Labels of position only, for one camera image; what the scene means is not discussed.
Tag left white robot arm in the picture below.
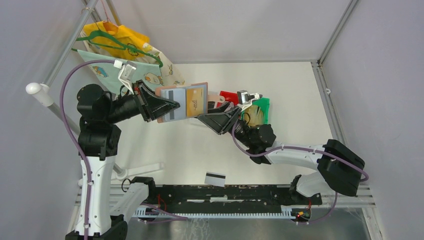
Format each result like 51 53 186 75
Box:
66 80 180 240

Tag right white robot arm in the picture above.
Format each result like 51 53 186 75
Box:
197 103 370 204

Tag cream patterned cloth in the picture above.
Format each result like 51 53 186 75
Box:
142 42 186 89

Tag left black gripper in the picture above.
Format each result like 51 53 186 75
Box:
104 78 180 123

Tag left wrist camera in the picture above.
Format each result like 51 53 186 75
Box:
113 59 137 94

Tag white cable duct strip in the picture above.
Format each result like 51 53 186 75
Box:
132 206 296 220

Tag tan leather card holder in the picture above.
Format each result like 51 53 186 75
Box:
155 82 225 123

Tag pink clothes hanger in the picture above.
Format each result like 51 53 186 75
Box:
100 0 115 25

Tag green plastic bin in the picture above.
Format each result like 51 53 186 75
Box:
241 97 270 124

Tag yellow cards in green bin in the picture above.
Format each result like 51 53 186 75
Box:
245 105 265 127

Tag green clothes hanger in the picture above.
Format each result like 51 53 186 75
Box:
76 30 164 68

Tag gold credit card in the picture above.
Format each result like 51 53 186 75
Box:
186 87 204 118

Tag silver magnetic stripe card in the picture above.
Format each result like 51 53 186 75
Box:
204 171 226 187

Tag metal clothes rack pole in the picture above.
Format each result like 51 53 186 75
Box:
25 0 127 176

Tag light green patterned cloth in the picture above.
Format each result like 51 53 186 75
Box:
77 49 163 95

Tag yellow garment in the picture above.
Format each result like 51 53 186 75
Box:
82 21 157 62

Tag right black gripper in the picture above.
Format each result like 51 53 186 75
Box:
193 102 254 149

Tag red plastic bin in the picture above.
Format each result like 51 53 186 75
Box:
219 91 239 105

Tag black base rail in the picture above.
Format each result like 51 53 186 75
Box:
144 184 323 214

